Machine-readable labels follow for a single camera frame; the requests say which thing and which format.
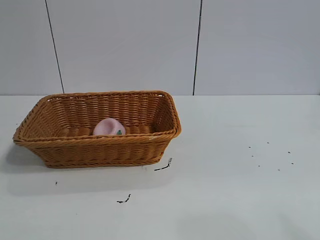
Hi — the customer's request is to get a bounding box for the pink peach with green leaf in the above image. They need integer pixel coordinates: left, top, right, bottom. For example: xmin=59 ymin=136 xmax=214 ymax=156
xmin=92 ymin=117 xmax=127 ymax=137

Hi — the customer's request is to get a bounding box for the brown woven wicker basket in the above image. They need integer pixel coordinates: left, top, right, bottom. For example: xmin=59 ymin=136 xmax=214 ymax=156
xmin=12 ymin=90 xmax=183 ymax=169

